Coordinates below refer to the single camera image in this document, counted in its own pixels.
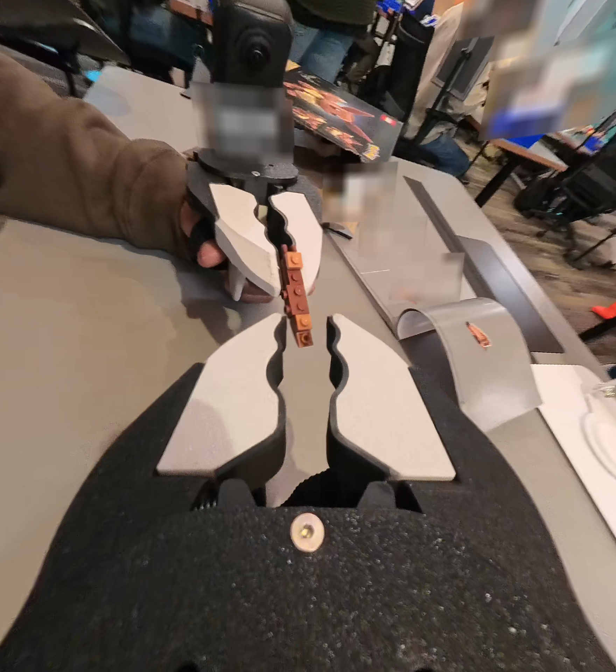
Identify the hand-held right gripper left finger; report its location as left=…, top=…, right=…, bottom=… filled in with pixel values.
left=157, top=313, right=288, bottom=486

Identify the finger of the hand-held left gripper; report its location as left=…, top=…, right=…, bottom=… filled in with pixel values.
left=269, top=191, right=326, bottom=297
left=209, top=184, right=285, bottom=302

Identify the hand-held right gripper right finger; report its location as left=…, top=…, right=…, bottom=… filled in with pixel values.
left=327, top=313, right=458, bottom=484

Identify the dark brown small brick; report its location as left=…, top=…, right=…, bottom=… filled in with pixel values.
left=283, top=270, right=309, bottom=316

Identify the brown brick assembly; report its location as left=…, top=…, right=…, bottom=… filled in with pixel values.
left=280, top=247, right=316, bottom=348

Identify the brick instruction booklet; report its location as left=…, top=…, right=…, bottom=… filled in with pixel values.
left=324, top=158, right=545, bottom=433

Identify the person's left forearm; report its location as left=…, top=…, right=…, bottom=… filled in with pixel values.
left=0, top=42, right=198, bottom=260

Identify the grey desk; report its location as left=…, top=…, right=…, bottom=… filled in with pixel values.
left=0, top=63, right=616, bottom=672

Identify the person's left hand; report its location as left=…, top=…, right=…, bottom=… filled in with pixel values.
left=179, top=200, right=279, bottom=305

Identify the brick set box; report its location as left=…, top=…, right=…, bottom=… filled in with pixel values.
left=282, top=61, right=404, bottom=165

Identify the curled grey instruction booklet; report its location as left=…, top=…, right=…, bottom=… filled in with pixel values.
left=403, top=177, right=567, bottom=356

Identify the wooden office table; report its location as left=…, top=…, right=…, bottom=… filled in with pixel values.
left=474, top=137, right=568, bottom=209

